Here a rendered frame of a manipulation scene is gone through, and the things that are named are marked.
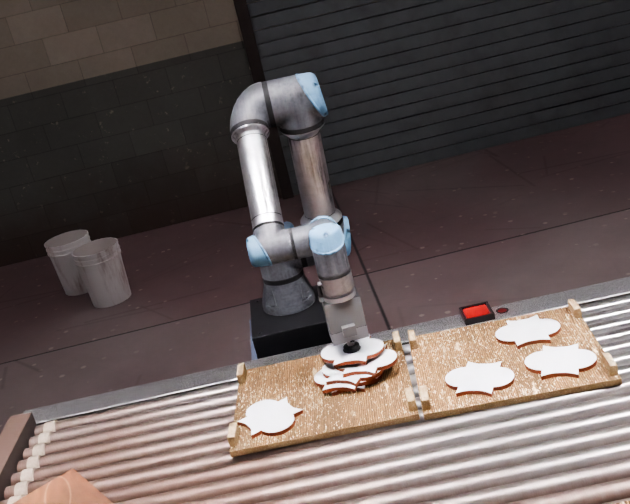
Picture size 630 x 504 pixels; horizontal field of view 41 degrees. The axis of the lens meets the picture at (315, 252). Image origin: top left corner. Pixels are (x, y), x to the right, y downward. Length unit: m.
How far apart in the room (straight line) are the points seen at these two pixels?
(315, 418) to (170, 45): 4.85
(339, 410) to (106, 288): 3.68
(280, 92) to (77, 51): 4.52
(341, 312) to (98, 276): 3.62
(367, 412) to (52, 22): 5.09
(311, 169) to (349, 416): 0.68
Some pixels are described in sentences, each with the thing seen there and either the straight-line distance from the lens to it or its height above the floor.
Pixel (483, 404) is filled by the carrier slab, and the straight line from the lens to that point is 1.80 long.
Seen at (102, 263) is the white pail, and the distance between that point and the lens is 5.35.
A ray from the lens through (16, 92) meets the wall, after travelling 6.66.
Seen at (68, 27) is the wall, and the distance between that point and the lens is 6.52.
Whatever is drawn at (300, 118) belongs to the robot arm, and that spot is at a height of 1.48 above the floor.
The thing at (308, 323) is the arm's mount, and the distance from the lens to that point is 2.25.
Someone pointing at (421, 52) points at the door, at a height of 0.86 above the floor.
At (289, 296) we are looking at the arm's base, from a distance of 2.31.
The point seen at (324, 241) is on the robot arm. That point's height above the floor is 1.29.
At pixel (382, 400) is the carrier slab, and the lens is 1.86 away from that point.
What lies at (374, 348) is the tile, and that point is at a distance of 1.94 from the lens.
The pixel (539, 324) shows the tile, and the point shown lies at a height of 0.95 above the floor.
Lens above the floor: 1.91
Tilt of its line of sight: 21 degrees down
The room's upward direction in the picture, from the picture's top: 14 degrees counter-clockwise
